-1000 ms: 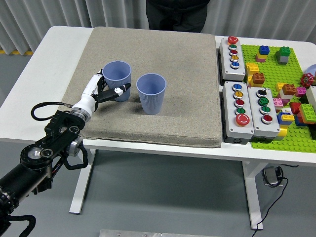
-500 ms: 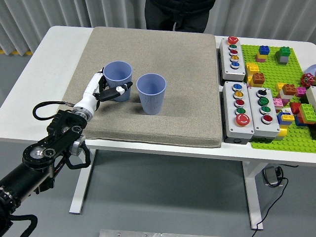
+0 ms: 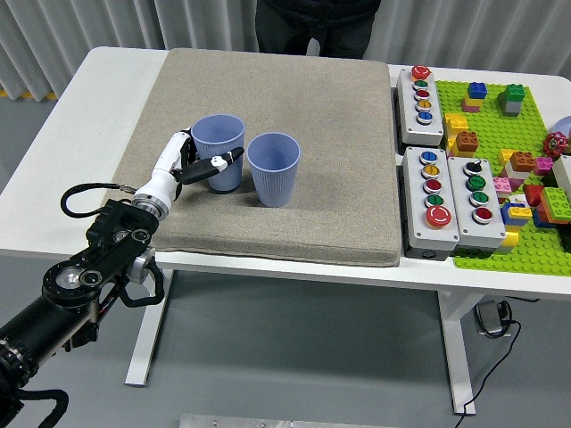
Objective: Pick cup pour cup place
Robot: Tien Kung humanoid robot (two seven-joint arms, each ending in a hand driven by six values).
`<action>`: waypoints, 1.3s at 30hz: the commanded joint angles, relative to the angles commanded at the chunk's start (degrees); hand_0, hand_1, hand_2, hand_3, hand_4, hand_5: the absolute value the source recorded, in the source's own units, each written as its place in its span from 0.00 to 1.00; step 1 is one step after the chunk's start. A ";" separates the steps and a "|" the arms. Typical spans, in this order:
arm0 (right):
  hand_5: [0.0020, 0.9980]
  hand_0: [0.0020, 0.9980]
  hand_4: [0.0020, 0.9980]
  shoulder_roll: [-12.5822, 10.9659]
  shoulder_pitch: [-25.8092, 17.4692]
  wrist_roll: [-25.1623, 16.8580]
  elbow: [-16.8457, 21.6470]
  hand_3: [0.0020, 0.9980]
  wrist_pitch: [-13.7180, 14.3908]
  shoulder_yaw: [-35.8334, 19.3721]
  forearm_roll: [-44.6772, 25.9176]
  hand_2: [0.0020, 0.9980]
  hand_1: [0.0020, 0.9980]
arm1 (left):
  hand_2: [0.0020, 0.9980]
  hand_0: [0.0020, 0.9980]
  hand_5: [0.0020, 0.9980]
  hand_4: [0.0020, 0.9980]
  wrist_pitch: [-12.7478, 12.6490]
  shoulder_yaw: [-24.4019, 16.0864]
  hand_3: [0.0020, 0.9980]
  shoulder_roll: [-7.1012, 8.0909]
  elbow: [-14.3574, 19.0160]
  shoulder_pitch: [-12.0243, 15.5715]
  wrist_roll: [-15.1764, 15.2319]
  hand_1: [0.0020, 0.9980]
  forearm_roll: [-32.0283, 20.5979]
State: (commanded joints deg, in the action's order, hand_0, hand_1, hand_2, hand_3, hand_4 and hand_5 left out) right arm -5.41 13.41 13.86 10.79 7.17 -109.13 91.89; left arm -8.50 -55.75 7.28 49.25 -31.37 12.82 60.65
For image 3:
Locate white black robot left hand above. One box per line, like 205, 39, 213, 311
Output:
133, 127, 245, 211

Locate blue ribbed plastic cup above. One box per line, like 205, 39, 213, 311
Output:
245, 132, 302, 209
190, 114, 246, 194

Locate yellow floor tape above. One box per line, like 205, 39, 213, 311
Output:
0, 88, 59, 102

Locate grey-brown fabric mat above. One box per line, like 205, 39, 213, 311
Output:
105, 47, 401, 268

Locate white pleated curtain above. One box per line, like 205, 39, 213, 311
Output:
0, 0, 571, 102

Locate white table leg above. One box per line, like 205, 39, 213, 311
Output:
436, 289, 487, 416
124, 266, 176, 387

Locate person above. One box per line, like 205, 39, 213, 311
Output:
254, 0, 383, 59

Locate grey five-button control box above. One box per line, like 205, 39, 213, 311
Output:
395, 65, 446, 147
401, 145, 460, 260

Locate orange toy brick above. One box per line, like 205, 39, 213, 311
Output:
510, 151, 537, 173
455, 130, 480, 157

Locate green studded baseplate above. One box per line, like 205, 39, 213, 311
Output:
434, 78, 571, 277

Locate grey power adapter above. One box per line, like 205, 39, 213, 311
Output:
473, 299, 512, 338

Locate white toy brick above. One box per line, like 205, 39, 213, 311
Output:
502, 162, 533, 183

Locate green toy brick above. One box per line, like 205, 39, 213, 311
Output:
539, 186, 571, 220
498, 84, 527, 107

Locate red toy brick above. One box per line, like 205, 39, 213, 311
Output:
523, 184, 546, 209

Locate red valve handwheel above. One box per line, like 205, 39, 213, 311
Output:
542, 132, 568, 158

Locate white box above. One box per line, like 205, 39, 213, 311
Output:
551, 154, 571, 202

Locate lavender bowl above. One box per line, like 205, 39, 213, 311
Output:
552, 114, 571, 144

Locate grey selector switch control box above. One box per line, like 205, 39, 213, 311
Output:
446, 156, 508, 259

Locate black floor cable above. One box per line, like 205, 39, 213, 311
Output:
459, 307, 522, 418

